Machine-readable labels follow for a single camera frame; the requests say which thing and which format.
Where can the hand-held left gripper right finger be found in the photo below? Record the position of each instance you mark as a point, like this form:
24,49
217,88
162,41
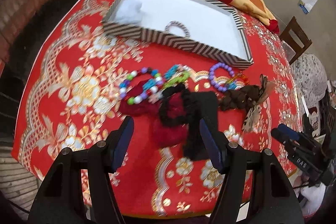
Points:
210,146

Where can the leopard ribbon hair bow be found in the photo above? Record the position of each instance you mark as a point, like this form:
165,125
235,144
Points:
252,115

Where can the black scrunchie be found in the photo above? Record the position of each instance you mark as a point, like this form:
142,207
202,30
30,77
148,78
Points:
189,102

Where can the striped cardboard box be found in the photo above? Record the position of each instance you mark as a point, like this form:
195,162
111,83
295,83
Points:
183,11

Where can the wooden chair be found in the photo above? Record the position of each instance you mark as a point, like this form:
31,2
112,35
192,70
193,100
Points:
296,32

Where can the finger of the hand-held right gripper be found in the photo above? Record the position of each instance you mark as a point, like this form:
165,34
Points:
279,136
288,132

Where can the black headband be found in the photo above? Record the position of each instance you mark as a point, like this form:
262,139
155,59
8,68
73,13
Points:
207,106

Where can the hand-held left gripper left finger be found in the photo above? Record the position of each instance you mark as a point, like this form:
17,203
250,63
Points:
122,145

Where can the red embroidered tablecloth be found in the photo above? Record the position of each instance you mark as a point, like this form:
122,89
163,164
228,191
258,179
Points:
78,56

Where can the floral grey cushion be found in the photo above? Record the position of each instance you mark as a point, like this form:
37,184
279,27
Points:
312,77

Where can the red velvet bow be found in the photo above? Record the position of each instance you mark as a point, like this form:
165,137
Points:
168,132

